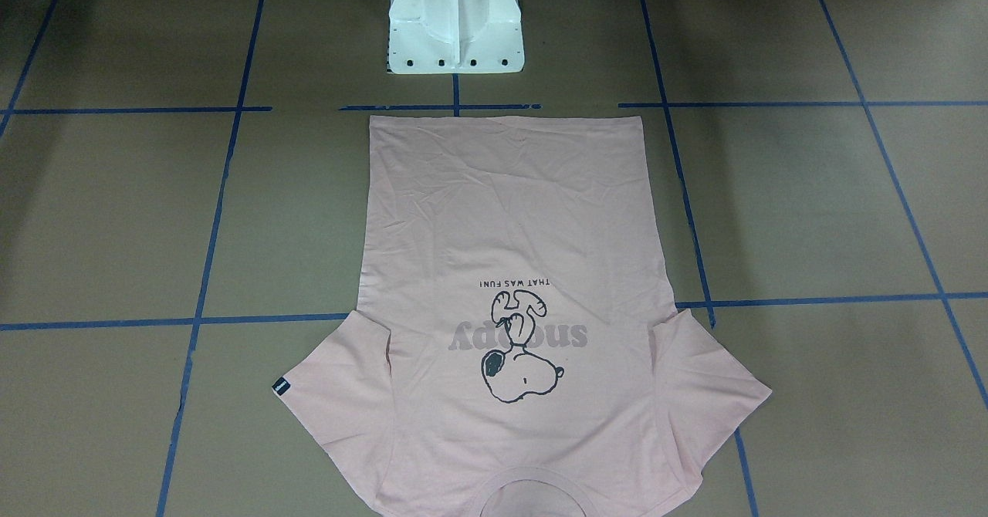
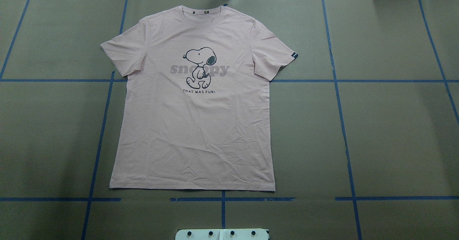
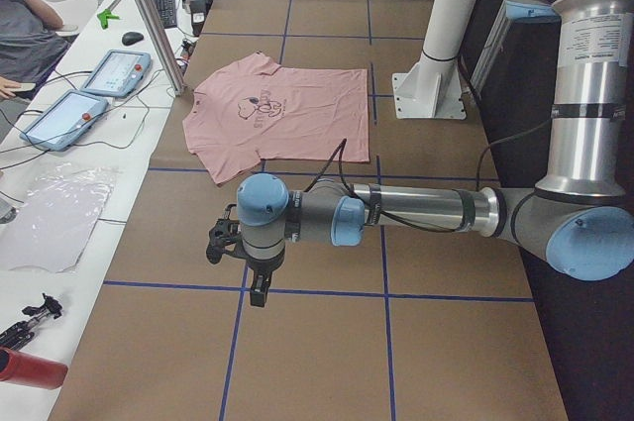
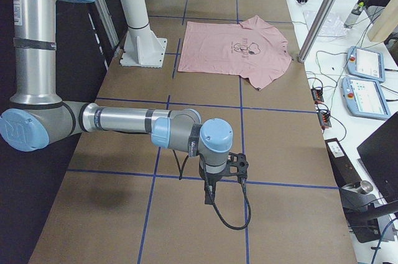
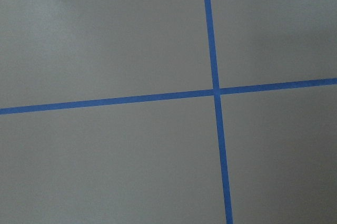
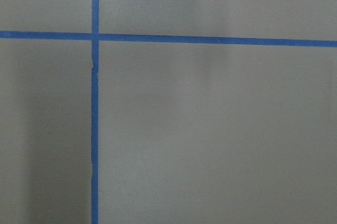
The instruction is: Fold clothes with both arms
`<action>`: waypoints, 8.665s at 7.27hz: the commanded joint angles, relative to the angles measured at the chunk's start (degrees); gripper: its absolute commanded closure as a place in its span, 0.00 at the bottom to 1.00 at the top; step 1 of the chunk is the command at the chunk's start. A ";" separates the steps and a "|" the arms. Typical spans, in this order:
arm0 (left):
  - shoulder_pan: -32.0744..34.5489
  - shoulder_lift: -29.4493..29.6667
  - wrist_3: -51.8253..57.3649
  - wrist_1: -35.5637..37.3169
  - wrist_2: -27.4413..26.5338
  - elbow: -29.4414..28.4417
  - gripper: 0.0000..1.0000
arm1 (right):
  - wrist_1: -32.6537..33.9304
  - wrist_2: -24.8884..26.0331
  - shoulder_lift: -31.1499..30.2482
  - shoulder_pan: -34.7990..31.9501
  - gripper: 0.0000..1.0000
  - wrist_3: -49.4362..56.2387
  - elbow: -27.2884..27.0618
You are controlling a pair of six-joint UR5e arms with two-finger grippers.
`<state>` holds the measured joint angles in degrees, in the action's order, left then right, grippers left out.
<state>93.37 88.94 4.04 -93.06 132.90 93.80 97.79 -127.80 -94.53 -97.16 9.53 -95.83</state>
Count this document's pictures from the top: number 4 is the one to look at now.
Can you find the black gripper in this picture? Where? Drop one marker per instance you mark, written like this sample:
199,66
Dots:
211,179

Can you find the pink printed t-shirt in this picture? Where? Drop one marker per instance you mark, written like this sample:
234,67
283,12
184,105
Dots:
253,49

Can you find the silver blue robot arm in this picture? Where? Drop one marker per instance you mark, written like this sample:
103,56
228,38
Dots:
39,117

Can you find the near relay board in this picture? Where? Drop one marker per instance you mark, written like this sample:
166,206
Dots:
324,119

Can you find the relay board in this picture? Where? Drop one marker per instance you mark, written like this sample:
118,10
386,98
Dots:
324,119
317,95

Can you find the black box with label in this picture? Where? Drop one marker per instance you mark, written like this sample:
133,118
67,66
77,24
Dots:
344,171

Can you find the far relay board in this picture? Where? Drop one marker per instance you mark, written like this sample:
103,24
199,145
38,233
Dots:
317,95

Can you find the silver metal cylinder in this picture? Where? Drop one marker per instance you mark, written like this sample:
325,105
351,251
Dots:
364,187

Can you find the black monitor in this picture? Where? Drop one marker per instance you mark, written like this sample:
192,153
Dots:
378,154

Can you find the near teach pendant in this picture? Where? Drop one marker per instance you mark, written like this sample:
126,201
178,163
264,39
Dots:
364,98

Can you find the teach pendant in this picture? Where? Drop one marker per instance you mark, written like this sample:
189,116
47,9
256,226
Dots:
366,63
364,98

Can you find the far teach pendant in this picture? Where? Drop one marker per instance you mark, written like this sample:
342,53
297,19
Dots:
366,63

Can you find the clear plastic bag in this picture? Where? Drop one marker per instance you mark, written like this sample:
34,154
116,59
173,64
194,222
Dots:
333,26

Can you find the wooden beam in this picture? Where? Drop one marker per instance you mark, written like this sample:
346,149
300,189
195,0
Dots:
384,25

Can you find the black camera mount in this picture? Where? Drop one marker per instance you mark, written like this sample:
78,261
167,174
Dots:
237,166

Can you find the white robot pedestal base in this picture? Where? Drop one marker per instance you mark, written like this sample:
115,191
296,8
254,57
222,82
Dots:
142,47

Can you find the aluminium frame post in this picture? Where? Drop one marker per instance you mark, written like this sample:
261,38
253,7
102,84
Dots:
315,29

